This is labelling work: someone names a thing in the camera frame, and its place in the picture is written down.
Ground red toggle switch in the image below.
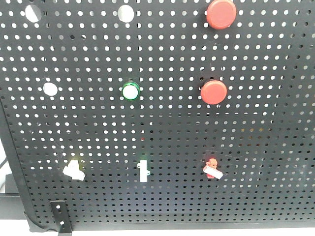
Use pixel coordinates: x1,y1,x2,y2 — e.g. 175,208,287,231
202,158,223,179

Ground black perforated pegboard panel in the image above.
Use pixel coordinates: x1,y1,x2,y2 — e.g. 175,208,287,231
0,0,315,232

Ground green ringed indicator light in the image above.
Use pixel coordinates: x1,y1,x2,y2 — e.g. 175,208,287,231
122,81,140,101

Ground large red button lower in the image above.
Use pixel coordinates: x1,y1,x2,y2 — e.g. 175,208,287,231
200,80,227,105

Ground large red button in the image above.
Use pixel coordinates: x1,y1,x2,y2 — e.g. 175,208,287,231
200,80,227,105
206,0,237,30

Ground large red button upper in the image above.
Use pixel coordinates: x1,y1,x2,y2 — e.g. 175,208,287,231
206,0,237,30

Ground black box on desk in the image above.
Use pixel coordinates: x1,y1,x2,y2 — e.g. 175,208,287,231
0,174,25,220

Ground white green middle toggle switch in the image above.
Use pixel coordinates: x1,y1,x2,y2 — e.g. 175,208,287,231
137,160,150,182

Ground black mounting clamp bracket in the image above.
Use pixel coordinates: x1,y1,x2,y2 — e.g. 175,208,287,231
50,200,72,236

